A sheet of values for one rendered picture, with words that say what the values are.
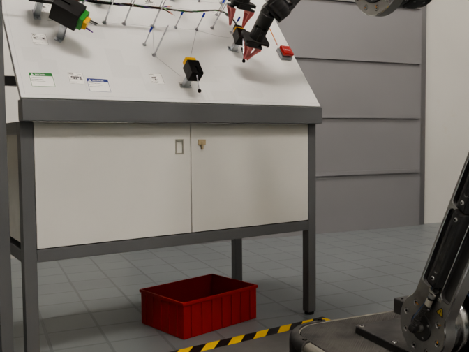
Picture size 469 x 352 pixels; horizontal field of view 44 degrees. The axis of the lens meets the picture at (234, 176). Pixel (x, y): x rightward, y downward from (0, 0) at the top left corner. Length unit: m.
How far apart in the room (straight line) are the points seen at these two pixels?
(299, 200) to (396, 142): 2.65
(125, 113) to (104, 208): 0.32
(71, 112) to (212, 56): 0.67
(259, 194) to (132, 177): 0.53
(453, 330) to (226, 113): 1.17
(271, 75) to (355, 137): 2.40
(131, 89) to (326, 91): 2.75
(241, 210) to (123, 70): 0.68
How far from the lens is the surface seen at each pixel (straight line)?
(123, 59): 2.09
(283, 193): 2.33
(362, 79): 4.76
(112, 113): 1.92
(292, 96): 2.35
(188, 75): 2.04
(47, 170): 1.90
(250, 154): 2.22
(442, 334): 1.29
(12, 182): 2.02
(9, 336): 1.91
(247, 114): 2.17
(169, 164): 2.05
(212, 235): 2.16
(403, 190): 5.01
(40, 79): 1.92
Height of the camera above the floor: 0.74
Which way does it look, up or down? 4 degrees down
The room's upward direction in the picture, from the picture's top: 1 degrees counter-clockwise
